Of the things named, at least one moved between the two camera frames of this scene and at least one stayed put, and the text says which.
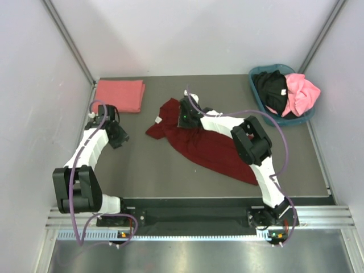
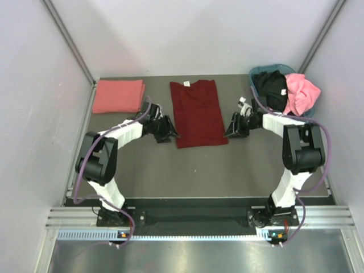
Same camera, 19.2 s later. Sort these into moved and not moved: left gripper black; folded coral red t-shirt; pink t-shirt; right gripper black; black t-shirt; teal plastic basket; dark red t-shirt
Moved: right gripper black; dark red t-shirt; left gripper black
Not moved: black t-shirt; pink t-shirt; folded coral red t-shirt; teal plastic basket
